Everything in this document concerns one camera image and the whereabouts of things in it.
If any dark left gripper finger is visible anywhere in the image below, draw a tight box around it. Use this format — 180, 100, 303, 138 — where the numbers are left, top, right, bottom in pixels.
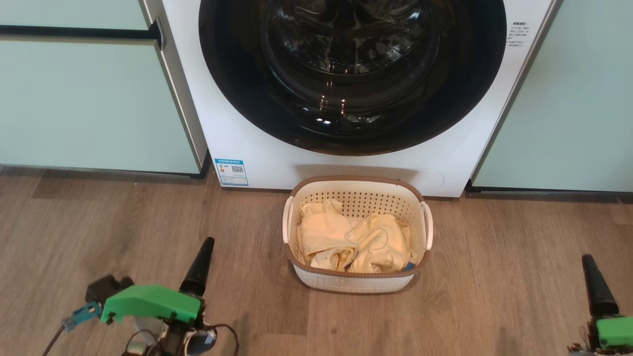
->
180, 237, 215, 298

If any pale yellow plain garment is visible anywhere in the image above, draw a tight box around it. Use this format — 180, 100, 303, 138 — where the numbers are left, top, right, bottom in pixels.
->
297, 199, 359, 271

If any teal cable connector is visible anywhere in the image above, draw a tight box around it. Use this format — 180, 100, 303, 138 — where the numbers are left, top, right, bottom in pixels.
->
62, 302, 102, 332

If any blue energy label sticker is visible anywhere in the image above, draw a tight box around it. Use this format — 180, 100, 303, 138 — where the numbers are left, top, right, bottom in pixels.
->
214, 158, 249, 187

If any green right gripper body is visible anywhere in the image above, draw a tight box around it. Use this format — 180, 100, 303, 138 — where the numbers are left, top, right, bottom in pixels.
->
588, 315, 633, 349

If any white perforated basket brown rim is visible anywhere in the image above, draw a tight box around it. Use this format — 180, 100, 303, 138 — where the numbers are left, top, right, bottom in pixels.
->
282, 176, 434, 294

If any white front-load washing machine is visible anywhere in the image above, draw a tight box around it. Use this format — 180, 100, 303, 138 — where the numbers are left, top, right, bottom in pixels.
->
161, 0, 562, 198

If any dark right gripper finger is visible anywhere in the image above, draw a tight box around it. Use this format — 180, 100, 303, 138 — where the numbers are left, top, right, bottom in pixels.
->
582, 254, 619, 317

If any white paper with printed text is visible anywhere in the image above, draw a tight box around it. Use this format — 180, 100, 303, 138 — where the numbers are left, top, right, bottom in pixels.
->
505, 21, 531, 50

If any round black glass washer door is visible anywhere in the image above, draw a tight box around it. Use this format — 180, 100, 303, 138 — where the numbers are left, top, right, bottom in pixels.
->
199, 0, 507, 156

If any pale green cabinet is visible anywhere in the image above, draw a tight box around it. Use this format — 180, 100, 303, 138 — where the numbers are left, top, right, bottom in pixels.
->
467, 0, 633, 193
0, 0, 208, 178

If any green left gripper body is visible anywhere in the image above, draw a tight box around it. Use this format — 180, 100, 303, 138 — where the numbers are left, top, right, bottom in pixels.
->
100, 284, 202, 324

